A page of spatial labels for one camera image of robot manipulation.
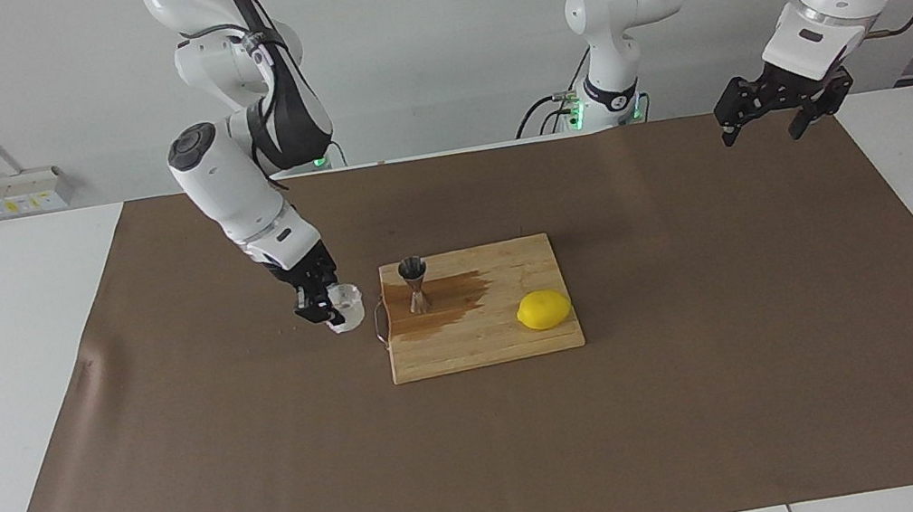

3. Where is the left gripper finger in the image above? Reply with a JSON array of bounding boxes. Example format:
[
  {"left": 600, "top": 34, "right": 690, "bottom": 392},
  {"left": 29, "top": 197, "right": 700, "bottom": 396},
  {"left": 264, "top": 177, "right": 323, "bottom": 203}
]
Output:
[
  {"left": 709, "top": 70, "right": 788, "bottom": 150},
  {"left": 780, "top": 78, "right": 861, "bottom": 143}
]

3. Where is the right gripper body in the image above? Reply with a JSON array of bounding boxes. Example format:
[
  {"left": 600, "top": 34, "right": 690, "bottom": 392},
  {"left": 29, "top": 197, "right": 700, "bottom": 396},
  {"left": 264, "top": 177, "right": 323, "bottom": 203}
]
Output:
[{"left": 261, "top": 239, "right": 341, "bottom": 299}]

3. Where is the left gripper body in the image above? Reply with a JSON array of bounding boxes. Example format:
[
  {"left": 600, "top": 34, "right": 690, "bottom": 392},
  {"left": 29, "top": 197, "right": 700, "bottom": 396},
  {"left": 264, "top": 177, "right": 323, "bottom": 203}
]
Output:
[{"left": 756, "top": 50, "right": 858, "bottom": 118}]

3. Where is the metal jigger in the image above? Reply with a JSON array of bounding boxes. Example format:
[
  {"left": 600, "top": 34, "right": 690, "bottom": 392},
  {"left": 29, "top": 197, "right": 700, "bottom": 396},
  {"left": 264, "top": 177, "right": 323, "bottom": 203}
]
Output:
[{"left": 396, "top": 254, "right": 435, "bottom": 317}]

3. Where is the wooden cutting board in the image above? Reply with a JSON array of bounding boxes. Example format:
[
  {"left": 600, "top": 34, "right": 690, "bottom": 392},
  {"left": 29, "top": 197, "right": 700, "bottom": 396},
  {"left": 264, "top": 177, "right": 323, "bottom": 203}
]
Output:
[{"left": 364, "top": 229, "right": 588, "bottom": 387}]

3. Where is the yellow lemon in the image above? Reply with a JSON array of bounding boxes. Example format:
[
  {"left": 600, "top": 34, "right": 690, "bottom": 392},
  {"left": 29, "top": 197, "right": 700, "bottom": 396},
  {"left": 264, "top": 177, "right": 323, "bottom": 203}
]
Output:
[{"left": 514, "top": 285, "right": 575, "bottom": 335}]

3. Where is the white wall socket box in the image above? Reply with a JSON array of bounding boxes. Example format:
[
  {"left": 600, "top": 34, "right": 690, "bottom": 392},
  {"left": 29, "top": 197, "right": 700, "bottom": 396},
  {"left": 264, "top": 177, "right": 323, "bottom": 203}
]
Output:
[{"left": 0, "top": 164, "right": 73, "bottom": 220}]

